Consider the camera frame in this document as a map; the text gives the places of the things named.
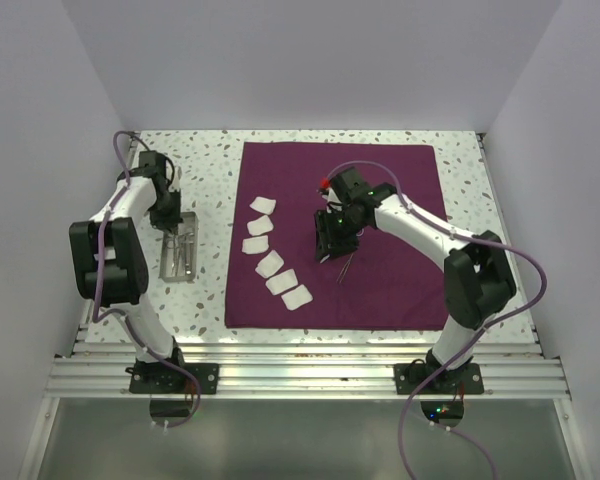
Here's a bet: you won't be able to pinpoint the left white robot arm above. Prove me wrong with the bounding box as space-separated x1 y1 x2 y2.
69 151 188 393

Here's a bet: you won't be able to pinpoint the steel forceps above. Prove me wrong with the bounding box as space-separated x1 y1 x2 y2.
336 253 355 284

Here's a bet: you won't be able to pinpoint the steel hemostat clamp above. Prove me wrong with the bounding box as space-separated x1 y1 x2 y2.
165 236 179 276

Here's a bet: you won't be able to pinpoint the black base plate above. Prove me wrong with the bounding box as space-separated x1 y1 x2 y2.
125 362 220 395
393 359 485 395

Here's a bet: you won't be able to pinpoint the purple cloth mat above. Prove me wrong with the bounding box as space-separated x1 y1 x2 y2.
225 142 447 331

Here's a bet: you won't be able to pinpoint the stainless steel instrument tray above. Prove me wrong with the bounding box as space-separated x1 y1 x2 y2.
159 212 199 283

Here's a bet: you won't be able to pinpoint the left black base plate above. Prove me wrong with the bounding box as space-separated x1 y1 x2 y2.
125 362 220 395

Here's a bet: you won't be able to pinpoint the white gauze pad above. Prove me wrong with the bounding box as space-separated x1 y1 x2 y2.
242 235 269 255
250 196 276 215
247 215 274 236
265 269 298 296
255 250 284 279
281 285 313 311

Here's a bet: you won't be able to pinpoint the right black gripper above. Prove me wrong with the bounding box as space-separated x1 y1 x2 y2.
315 208 367 262

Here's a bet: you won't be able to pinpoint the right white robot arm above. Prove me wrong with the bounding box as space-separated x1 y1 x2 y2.
314 162 517 393

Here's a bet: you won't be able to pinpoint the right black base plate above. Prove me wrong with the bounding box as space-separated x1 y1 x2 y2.
393 359 485 395

